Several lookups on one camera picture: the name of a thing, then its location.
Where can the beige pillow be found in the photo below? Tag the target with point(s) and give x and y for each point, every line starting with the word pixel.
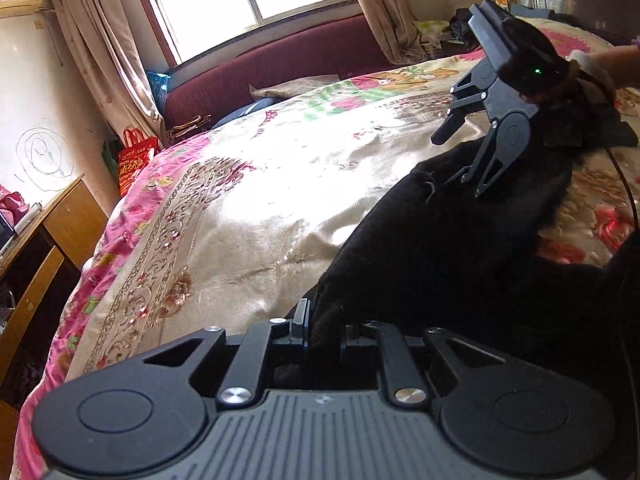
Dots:
pixel 292 88

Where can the floral satin bedspread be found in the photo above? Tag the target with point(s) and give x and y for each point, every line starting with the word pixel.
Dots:
pixel 235 226

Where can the wooden tv cabinet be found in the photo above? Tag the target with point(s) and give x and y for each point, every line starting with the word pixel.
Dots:
pixel 39 270

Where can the black pants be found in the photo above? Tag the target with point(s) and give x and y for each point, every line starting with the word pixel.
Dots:
pixel 431 254

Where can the maroon sofa backrest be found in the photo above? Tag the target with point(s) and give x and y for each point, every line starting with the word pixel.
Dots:
pixel 344 48

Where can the right hand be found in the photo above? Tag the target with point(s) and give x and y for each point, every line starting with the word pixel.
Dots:
pixel 608 70

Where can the red gift bag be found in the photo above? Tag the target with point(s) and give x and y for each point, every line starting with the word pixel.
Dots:
pixel 139 149

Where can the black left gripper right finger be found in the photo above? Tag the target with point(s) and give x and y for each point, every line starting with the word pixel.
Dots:
pixel 499 412

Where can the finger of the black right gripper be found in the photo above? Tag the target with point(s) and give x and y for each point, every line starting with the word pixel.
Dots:
pixel 453 121
pixel 504 143

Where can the beige left curtain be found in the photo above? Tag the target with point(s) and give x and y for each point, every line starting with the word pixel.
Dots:
pixel 100 39

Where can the beige right curtain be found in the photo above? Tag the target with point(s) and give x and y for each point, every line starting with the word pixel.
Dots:
pixel 392 26

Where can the blue plastic bag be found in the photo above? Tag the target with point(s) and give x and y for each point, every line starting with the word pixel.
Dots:
pixel 159 83

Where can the beige curtain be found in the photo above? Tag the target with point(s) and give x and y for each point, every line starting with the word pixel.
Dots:
pixel 392 26
pixel 100 39

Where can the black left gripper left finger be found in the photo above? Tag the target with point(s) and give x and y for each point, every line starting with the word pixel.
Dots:
pixel 147 412

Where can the pink cloth behind monitor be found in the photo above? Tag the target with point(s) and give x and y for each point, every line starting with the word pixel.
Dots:
pixel 12 206

